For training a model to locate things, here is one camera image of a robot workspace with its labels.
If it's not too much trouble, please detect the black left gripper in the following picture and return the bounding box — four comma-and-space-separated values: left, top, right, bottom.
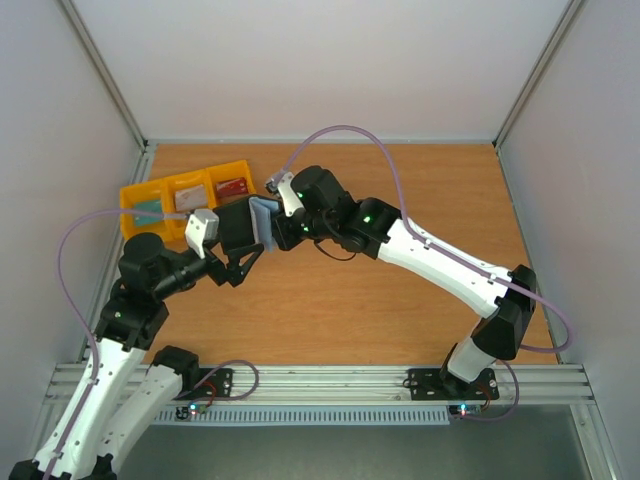
155, 241, 265, 299

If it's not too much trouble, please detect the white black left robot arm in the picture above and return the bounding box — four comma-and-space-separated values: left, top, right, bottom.
9, 233, 264, 479

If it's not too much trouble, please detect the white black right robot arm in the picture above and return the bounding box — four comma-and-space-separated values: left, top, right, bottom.
267, 165, 537, 399

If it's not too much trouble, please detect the red card in bin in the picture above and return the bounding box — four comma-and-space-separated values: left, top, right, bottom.
214, 177, 249, 199

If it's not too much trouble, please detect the green card in bin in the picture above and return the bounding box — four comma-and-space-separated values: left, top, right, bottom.
133, 198, 164, 228

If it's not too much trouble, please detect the yellow three-compartment bin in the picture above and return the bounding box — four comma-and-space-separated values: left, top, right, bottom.
120, 159, 256, 242

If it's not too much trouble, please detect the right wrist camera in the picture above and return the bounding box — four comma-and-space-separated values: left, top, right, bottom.
265, 171, 303, 217

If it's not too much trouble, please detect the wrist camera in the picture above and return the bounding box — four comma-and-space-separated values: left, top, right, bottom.
265, 171, 303, 217
184, 208, 219, 259

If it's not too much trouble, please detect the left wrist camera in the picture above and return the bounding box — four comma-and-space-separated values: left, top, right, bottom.
184, 208, 219, 259

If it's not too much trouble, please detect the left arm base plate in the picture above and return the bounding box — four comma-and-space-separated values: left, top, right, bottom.
176, 368, 234, 401

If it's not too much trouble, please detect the aluminium front rail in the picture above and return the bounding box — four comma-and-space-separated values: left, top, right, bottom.
43, 364, 595, 410

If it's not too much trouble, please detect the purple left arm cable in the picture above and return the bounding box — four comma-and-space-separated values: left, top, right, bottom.
47, 208, 189, 480

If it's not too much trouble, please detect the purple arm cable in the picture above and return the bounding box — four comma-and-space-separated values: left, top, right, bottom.
284, 125, 577, 354
47, 208, 189, 480

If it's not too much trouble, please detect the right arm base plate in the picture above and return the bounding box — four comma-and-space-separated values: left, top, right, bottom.
402, 368, 500, 402

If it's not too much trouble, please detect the grey slotted cable duct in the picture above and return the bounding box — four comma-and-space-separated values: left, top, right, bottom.
152, 405, 449, 427

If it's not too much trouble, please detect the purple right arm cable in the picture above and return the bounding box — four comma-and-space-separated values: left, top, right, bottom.
284, 125, 577, 354

